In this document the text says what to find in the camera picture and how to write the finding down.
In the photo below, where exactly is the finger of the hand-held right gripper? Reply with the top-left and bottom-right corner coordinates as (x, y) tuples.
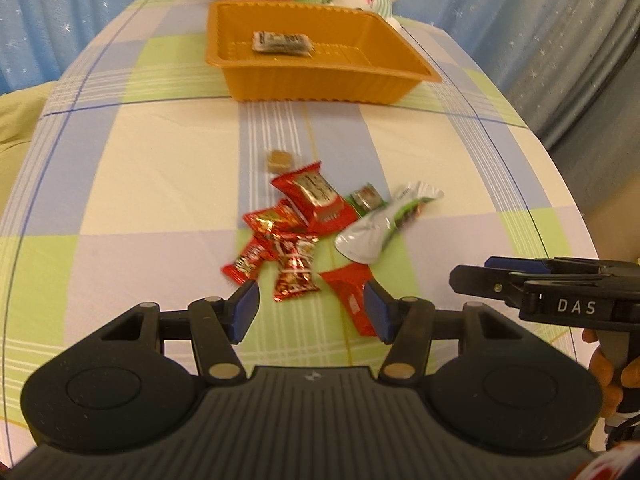
(449, 265), (540, 311)
(484, 256), (618, 277)

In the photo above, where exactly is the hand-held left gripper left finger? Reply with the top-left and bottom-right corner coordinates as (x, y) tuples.
(75, 280), (261, 386)

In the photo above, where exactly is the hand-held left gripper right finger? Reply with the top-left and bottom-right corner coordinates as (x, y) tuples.
(363, 280), (546, 383)

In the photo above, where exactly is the plain red snack packet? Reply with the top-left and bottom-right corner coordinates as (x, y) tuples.
(317, 263), (382, 337)

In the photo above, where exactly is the red packet with white print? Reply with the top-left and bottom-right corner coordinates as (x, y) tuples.
(221, 236), (277, 286)

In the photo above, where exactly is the shiny red foil packet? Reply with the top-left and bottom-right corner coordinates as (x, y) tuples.
(242, 200), (307, 242)
(271, 232), (322, 304)

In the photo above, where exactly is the silver green snack packet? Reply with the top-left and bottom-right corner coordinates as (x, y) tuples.
(333, 181), (445, 265)

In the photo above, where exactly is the small green snack packet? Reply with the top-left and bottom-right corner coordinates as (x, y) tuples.
(346, 183), (389, 217)

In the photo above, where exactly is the red packet with dark label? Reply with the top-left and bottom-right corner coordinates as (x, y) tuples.
(270, 160), (359, 237)

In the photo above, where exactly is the small brown candy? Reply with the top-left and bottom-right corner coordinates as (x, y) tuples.
(266, 149), (297, 171)

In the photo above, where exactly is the orange plastic tray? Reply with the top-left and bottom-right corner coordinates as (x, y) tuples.
(205, 0), (443, 104)

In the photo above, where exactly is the grey black snack packet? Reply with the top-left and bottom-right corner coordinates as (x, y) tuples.
(251, 31), (312, 57)

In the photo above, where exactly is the person's right hand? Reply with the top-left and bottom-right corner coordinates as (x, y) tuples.
(582, 327), (640, 418)

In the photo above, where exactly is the red white clothing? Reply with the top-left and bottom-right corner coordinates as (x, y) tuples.
(570, 447), (640, 480)

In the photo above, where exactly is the checked tablecloth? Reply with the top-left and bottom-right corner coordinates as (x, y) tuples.
(0, 0), (601, 466)

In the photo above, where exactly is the grey curtain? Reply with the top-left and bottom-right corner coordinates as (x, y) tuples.
(505, 0), (640, 221)

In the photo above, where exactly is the light green cloth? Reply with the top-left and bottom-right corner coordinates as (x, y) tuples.
(0, 81), (57, 226)

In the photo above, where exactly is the blue star curtain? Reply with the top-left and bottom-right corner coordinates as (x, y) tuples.
(0, 0), (640, 97)

